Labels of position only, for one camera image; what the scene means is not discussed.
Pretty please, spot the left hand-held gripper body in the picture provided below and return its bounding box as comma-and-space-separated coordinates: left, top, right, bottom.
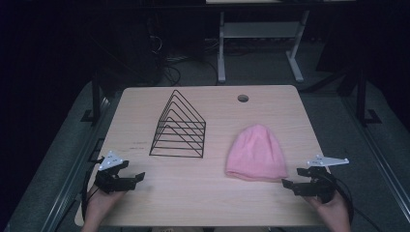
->
94, 150, 137, 195

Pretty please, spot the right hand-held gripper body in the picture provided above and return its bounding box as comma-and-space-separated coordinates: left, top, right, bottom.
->
293, 154, 350, 205

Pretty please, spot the pink knitted beanie hat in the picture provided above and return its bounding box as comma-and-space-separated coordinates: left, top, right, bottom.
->
224, 124, 289, 183

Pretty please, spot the person's left hand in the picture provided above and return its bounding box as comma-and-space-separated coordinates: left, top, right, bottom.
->
84, 188, 128, 226

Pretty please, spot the person's right hand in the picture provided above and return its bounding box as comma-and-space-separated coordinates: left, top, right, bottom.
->
304, 190, 352, 226

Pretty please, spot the black metal stand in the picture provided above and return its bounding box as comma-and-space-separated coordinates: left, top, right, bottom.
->
80, 69, 111, 124
354, 69, 383, 128

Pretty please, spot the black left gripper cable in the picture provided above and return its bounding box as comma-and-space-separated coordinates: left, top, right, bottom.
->
80, 157, 104, 224

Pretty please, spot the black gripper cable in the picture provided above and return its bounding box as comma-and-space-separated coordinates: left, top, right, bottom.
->
317, 166, 385, 232
80, 157, 104, 224

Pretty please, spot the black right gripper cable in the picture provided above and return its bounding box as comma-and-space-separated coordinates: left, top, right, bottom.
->
317, 166, 385, 232

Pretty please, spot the aluminium rail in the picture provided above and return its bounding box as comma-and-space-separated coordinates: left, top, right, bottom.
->
339, 95, 410, 224
40, 96, 112, 232

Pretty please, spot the black wire file rack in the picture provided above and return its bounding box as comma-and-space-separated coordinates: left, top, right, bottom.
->
148, 89, 207, 160

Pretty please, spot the tangle of floor cables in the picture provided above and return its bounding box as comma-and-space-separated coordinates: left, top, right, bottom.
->
148, 34, 220, 87

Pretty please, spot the white metal desk frame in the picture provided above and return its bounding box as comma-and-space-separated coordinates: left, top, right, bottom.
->
217, 9, 311, 84

